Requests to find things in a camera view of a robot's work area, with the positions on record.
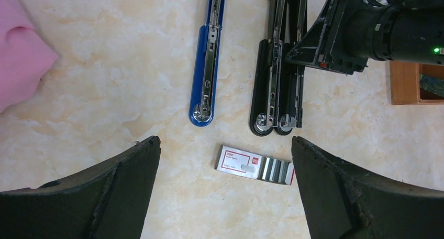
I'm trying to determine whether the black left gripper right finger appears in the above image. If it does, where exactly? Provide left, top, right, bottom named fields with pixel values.
left=292, top=136, right=443, bottom=238

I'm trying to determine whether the dark rolled fabric lower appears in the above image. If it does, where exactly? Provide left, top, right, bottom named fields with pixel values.
left=419, top=74, right=443, bottom=97

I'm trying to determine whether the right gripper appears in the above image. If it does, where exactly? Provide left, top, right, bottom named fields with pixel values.
left=285, top=0, right=443, bottom=74

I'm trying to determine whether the pink cloth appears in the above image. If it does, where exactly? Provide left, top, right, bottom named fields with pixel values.
left=1, top=0, right=58, bottom=112

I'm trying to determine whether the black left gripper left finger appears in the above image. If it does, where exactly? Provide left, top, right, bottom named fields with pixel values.
left=1, top=136, right=161, bottom=238

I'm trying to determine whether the orange wooden compartment tray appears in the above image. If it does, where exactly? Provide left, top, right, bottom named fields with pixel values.
left=390, top=61, right=443, bottom=105

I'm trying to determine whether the blue stapler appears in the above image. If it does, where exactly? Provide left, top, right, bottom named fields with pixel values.
left=188, top=0, right=225, bottom=127

